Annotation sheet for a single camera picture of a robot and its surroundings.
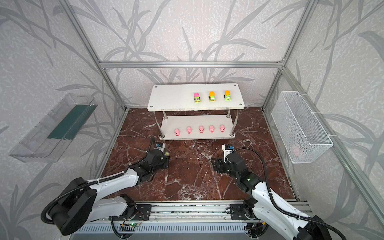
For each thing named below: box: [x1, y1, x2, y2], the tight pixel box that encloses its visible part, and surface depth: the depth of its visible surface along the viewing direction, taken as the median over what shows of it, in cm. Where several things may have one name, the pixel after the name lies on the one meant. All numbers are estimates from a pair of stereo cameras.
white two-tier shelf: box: [147, 83, 245, 141], surface depth 84 cm
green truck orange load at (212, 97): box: [208, 91, 216, 103], surface depth 77 cm
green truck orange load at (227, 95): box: [223, 90, 232, 101], surface depth 78 cm
